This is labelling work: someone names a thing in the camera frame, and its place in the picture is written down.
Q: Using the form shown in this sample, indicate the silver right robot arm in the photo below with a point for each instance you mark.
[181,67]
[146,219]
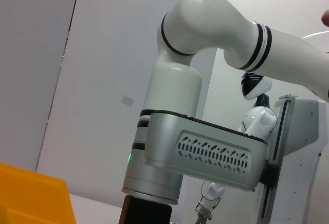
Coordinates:
[200,28]

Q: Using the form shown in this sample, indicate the yellow plastic bin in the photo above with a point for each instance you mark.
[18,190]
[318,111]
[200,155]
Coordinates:
[33,198]

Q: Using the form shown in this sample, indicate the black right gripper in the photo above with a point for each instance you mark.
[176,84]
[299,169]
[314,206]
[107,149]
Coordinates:
[146,211]

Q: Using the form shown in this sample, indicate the bystander hand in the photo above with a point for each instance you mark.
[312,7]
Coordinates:
[326,18]

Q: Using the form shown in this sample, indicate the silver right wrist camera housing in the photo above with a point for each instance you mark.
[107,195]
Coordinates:
[205,152]

